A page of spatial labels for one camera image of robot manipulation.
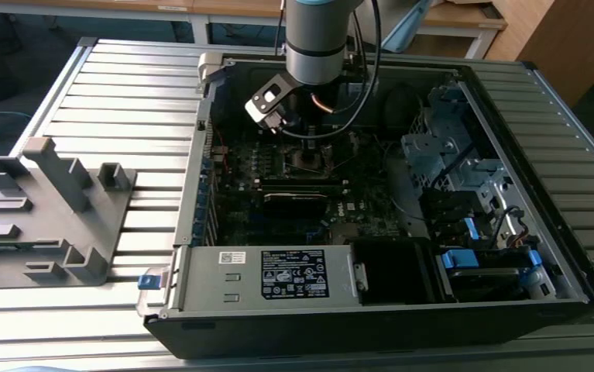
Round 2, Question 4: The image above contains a grey parts rack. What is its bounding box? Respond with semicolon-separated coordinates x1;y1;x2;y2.
0;136;139;290

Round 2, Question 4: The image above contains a blue release latch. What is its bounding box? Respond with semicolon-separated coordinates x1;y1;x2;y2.
139;273;167;291

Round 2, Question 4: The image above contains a graphics card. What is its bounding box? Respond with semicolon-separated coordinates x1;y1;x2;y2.
260;190;332;224

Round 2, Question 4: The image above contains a black hard disk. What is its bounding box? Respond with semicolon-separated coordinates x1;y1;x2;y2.
449;269;523;302

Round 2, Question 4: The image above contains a grey plastic case latch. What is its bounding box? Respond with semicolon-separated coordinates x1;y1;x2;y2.
196;52;225;94

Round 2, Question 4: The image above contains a metal socket cover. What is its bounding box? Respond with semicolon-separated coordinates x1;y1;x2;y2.
320;141;339;171

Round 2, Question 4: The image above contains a black PC case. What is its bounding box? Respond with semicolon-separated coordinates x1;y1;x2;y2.
136;52;594;360

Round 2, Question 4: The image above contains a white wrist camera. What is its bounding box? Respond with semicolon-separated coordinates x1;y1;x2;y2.
243;72;299;135

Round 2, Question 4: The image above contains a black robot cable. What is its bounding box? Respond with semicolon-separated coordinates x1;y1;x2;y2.
275;0;385;140

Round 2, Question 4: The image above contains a silver drive cage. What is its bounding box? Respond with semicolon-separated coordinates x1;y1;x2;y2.
399;83;519;233

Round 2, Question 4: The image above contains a wooden desk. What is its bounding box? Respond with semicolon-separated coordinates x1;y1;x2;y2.
0;0;509;59

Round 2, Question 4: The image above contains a metal chipset heatsink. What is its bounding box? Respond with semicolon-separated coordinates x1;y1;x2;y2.
329;223;360;243

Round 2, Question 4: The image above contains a wooden cabinet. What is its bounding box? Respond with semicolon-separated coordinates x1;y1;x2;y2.
485;0;594;108

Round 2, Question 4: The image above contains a black drive cable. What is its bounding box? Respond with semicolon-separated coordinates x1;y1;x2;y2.
428;143;480;189

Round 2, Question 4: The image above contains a blue disk carrier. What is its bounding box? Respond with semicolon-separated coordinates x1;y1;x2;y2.
439;247;544;272

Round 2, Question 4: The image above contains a blue floor cable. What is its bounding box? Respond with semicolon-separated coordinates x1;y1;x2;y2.
0;110;35;164

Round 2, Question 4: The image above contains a green motherboard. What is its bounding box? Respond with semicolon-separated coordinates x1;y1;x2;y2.
212;115;417;247

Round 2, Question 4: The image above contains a silver power supply unit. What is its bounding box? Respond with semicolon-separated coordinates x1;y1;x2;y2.
164;243;368;313

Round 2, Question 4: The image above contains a black fan shroud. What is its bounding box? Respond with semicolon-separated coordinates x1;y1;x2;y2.
351;236;445;306

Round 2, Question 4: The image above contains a metal locking lever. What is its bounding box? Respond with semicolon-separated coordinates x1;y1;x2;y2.
331;153;361;172

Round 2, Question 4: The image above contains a CPU socket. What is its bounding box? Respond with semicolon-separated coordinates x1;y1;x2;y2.
280;146;335;177

